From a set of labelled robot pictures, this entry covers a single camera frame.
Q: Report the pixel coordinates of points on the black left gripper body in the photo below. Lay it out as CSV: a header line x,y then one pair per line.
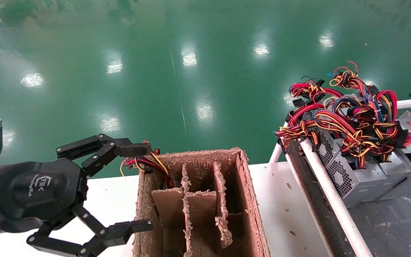
x,y
37,189

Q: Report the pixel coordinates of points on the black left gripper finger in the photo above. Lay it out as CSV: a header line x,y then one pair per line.
x,y
102,146
120,230

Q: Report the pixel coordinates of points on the worn brown cardboard divider box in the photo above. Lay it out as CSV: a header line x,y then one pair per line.
x,y
248,200

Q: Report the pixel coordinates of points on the short white tube rail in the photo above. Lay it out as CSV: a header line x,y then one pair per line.
x,y
275,154

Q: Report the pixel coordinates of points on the white metal rail frame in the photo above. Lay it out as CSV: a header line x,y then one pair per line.
x,y
316,203

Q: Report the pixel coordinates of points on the long white tube rail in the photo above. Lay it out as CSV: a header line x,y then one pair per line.
x,y
334,203

